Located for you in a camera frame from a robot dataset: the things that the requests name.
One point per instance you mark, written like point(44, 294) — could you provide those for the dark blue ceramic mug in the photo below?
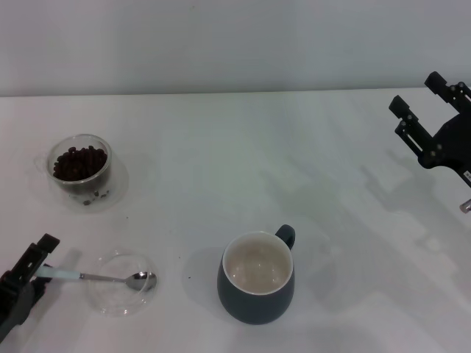
point(254, 307)

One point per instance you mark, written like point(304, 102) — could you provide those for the clear glass saucer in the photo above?
point(117, 301)

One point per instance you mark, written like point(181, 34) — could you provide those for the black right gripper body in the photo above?
point(452, 147)

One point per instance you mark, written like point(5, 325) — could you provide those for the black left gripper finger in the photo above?
point(41, 287)
point(35, 257)

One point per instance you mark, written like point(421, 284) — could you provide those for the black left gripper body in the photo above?
point(13, 301)

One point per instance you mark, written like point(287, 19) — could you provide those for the double-walled clear glass cup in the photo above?
point(116, 184)

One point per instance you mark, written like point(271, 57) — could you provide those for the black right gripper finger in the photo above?
point(454, 95)
point(414, 134)

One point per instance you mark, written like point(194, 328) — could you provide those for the coffee beans pile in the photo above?
point(79, 163)

